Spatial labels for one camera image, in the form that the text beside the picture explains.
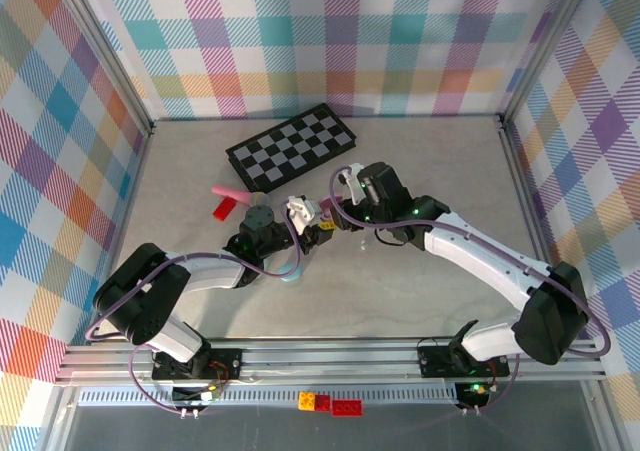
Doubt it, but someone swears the black grey folding chessboard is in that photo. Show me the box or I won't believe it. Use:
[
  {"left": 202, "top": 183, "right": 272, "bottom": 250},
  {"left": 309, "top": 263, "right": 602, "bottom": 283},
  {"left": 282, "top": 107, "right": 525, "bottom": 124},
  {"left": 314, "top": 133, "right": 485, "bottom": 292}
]
[{"left": 224, "top": 103, "right": 359, "bottom": 195}]

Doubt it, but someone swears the pink toy microphone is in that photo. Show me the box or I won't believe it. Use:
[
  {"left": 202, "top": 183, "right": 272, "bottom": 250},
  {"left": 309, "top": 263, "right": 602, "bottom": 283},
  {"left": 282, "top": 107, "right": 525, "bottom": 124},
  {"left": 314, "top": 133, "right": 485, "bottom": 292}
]
[{"left": 212, "top": 184, "right": 274, "bottom": 211}]

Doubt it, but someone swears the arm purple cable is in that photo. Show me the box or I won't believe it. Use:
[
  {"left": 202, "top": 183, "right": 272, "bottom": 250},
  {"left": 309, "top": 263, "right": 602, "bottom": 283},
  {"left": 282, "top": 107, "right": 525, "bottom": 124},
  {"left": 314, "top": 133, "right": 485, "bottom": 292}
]
[
  {"left": 84, "top": 210, "right": 306, "bottom": 417},
  {"left": 327, "top": 168, "right": 612, "bottom": 415}
]

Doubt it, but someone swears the grey slotted cable duct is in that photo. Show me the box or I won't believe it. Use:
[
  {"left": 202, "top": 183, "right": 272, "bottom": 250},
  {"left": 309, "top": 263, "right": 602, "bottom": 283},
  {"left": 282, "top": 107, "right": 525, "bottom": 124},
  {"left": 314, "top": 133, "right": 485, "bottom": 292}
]
[{"left": 77, "top": 389, "right": 461, "bottom": 407}]

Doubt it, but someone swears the long red building brick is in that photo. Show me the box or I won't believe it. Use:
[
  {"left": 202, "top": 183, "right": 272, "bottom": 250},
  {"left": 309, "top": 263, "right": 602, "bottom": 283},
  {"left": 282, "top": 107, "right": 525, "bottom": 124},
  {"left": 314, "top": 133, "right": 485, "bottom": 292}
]
[{"left": 331, "top": 399, "right": 364, "bottom": 418}]

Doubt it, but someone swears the aluminium frame side rail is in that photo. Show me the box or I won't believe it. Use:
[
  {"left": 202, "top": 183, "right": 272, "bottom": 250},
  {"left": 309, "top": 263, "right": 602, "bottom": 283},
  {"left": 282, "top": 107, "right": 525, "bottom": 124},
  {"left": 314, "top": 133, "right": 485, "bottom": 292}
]
[
  {"left": 88, "top": 123, "right": 157, "bottom": 345},
  {"left": 497, "top": 114, "right": 574, "bottom": 340}
]

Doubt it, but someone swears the red plastic building brick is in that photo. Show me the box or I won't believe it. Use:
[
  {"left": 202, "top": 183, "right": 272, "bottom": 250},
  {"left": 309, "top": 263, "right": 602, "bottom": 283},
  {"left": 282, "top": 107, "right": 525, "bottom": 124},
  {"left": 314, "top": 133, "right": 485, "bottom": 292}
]
[{"left": 212, "top": 196, "right": 237, "bottom": 221}]

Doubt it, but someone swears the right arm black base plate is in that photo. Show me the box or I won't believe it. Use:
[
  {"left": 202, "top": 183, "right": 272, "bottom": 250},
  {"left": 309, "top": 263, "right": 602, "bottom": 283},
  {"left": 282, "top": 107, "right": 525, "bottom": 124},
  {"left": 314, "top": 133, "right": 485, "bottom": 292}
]
[{"left": 417, "top": 344, "right": 511, "bottom": 378}]

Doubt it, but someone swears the aluminium mounting rail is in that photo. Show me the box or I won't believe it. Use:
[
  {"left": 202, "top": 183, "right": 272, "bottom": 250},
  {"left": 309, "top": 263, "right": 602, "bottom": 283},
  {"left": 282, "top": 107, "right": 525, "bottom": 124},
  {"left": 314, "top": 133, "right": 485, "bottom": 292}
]
[{"left": 54, "top": 337, "right": 607, "bottom": 387}]

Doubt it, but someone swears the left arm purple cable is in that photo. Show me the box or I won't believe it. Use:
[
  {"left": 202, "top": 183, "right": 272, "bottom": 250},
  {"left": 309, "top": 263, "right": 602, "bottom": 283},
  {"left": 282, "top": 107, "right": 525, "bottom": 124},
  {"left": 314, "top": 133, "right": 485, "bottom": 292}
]
[{"left": 84, "top": 210, "right": 306, "bottom": 417}]

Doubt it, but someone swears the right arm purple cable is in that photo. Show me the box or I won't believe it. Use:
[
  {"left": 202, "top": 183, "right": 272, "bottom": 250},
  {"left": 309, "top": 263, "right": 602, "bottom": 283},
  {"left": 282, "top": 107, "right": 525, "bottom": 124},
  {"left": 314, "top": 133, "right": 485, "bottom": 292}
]
[{"left": 327, "top": 168, "right": 612, "bottom": 415}]

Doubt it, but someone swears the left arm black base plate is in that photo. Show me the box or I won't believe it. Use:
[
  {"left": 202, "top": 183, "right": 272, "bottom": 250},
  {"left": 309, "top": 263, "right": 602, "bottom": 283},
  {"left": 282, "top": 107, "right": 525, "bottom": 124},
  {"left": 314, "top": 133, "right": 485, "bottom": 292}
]
[{"left": 151, "top": 348, "right": 244, "bottom": 381}]

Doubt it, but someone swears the aluminium frame corner post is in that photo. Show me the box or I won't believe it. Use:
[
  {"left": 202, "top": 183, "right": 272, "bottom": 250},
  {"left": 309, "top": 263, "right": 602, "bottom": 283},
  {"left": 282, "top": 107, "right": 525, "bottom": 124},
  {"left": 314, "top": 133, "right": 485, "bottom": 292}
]
[
  {"left": 499, "top": 0, "right": 601, "bottom": 123},
  {"left": 59, "top": 0, "right": 154, "bottom": 135}
]

